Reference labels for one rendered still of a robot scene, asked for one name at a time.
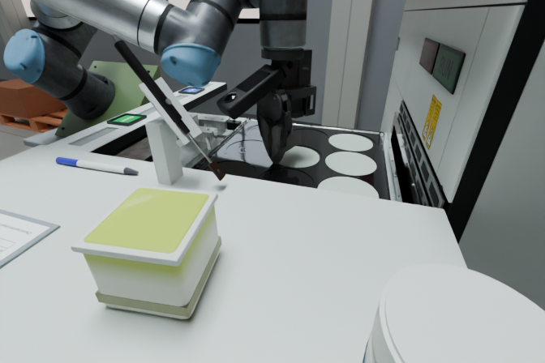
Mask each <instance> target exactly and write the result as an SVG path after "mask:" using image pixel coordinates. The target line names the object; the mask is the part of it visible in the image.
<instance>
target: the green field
mask: <svg viewBox="0 0 545 363"><path fill-rule="evenodd" d="M460 61H461V56H459V55H457V54H455V53H452V52H450V51H448V50H446V49H443V48H441V47H440V51H439V54H438V58H437V61H436V66H435V69H434V73H433V75H434V76H435V77H436V78H438V79H439V80H440V81H441V82H442V83H443V84H444V85H445V86H447V87H448V88H449V89H450V90H451V91H452V88H453V83H454V80H455V77H456V74H457V69H458V67H459V64H460Z"/></svg>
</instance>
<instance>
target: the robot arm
mask: <svg viewBox="0 0 545 363"><path fill-rule="evenodd" d="M30 8H31V11H32V13H33V14H34V16H35V17H36V19H37V21H36V22H35V24H34V25H33V27H32V29H31V30H29V29H23V30H20V31H18V32H17V33H16V34H15V36H13V37H12V38H11V39H10V40H9V42H8V43H7V45H6V48H5V51H4V56H3V60H4V63H5V66H6V68H7V69H8V70H9V71H10V72H11V73H12V74H13V75H15V76H17V77H19V78H20V79H22V80H23V81H24V82H25V83H30V84H31V85H32V86H34V87H36V88H39V89H41V90H42V91H43V92H46V93H48V94H50V95H51V96H53V97H55V98H57V99H59V100H60V101H61V102H62V103H63V104H64V105H65V106H66V107H67V108H68V109H69V110H70V111H71V112H72V113H73V114H74V115H75V116H77V117H80V118H82V119H84V120H91V119H94V118H96V117H99V116H101V115H102V114H103V113H104V112H105V111H106V110H107V109H108V108H109V107H110V105H111V104H112V102H113V100H114V96H115V86H114V83H113V82H112V81H111V80H110V79H108V78H107V77H105V76H104V75H100V74H98V73H96V72H93V71H90V70H86V69H85V68H83V67H82V66H81V65H80V64H78V62H79V60H80V58H81V57H82V55H83V53H84V51H85V50H86V48H87V46H88V44H89V42H90V40H91V39H92V37H93V35H95V34H96V32H97V30H98V29H100V30H102V31H104V32H108V33H109V34H111V35H116V36H117V37H118V38H120V39H123V40H125V41H127V42H130V43H132V44H133V45H137V46H139V47H140V48H143V49H146V50H147V51H150V52H152V53H154V54H157V55H159V56H161V67H162V69H163V70H164V71H165V73H166V74H167V75H169V76H170V77H171V78H174V79H176V80H177V81H178V82H180V83H182V84H185V85H187V86H190V87H194V88H201V87H204V86H206V85H207V84H209V82H210V81H211V79H212V77H213V75H214V73H215V71H216V69H217V68H218V67H219V65H220V63H221V57H222V54H223V53H224V51H225V47H226V46H227V43H228V41H229V39H230V36H231V34H232V31H233V30H234V27H235V24H236V23H237V21H238V17H239V16H240V13H241V11H242V9H258V8H259V13H260V45H261V47H263V48H262V49H261V57H262V58H265V59H271V60H272V63H271V66H270V65H268V64H265V65H264V66H262V67H261V68H259V69H258V70H257V71H256V72H255V73H253V74H252V75H251V76H249V77H248V78H247V79H245V80H244V81H242V82H241V83H240V84H239V85H238V86H236V87H235V88H233V89H232V90H231V91H230V92H228V93H227V94H225V95H224V96H223V97H222V98H221V99H219V100H218V101H217V106H218V108H219V109H220V111H221V112H222V113H223V114H225V115H227V116H228V117H230V118H232V119H234V120H235V119H237V118H238V117H240V116H241V115H242V114H244V113H245V112H246V111H247V110H248V109H249V108H251V107H252V106H253V105H255V104H256V103H257V110H256V116H257V122H258V126H259V129H260V135H261V137H262V140H263V142H264V146H265V149H266V151H267V153H268V156H269V158H270V159H271V161H272V162H273V163H274V164H279V162H280V161H281V160H282V158H283V156H284V155H285V152H287V151H289V150H290V149H291V148H293V147H295V146H296V145H298V144H299V142H300V140H301V136H300V135H299V134H296V133H294V132H293V122H292V118H298V117H303V115H304V116H305V117H306V116H310V115H313V114H315V99H316V86H314V85H311V58H312V49H303V47H304V46H305V45H306V34H307V0H190V1H189V3H188V5H187V8H186V10H183V9H182V8H180V7H177V6H175V5H173V4H172V3H170V2H167V1H166V0H30ZM311 95H314V96H313V108H312V109H310V106H311Z"/></svg>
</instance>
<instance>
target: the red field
mask: <svg viewBox="0 0 545 363"><path fill-rule="evenodd" d="M436 49H437V45H434V44H432V43H431V42H429V41H424V45H423V51H422V55H421V58H420V62H421V63H422V64H423V65H424V66H425V67H426V68H427V69H428V70H429V71H431V68H432V64H433V61H434V57H435V54H436Z"/></svg>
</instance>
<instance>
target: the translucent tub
mask: <svg viewBox="0 0 545 363"><path fill-rule="evenodd" d="M217 198H218V194H217V193H215V192H207V191H198V190H182V189H174V188H165V187H157V186H141V185H137V186H136V187H135V188H133V189H132V190H131V191H130V192H129V193H128V194H127V195H126V196H125V197H123V198H122V199H121V200H120V201H119V202H118V203H117V204H116V205H115V206H114V207H112V208H111V209H110V210H109V211H108V212H107V213H106V214H105V215H104V216H102V217H101V218H100V219H99V220H98V221H97V222H96V223H95V224H94V225H93V226H92V227H91V228H90V229H89V230H88V231H87V232H86V233H84V234H83V235H82V236H81V237H80V238H79V239H78V240H77V241H76V242H74V243H73V244H72V245H71V249H72V251H74V252H77V253H83V255H84V258H85V260H86V262H87V264H88V267H89V269H90V272H91V273H92V277H93V279H94V280H95V282H96V285H97V287H98V290H97V291H96V292H95V295H96V297H97V300H98V301H99V302H101V303H105V304H106V305H107V306H108V307H111V308H116V309H121V310H130V311H135V312H140V313H145V314H154V315H159V316H164V317H169V318H177V319H188V318H189V317H190V316H191V315H192V314H193V312H194V309H195V307H196V305H197V302H198V300H199V299H200V295H201V293H202V292H203V289H204V286H205V284H206V282H207V280H208V277H209V275H210V273H211V271H212V268H213V266H214V263H215V262H216V260H217V256H218V255H219V252H220V247H221V236H218V232H217V220H216V213H215V206H214V203H215V202H216V201H217Z"/></svg>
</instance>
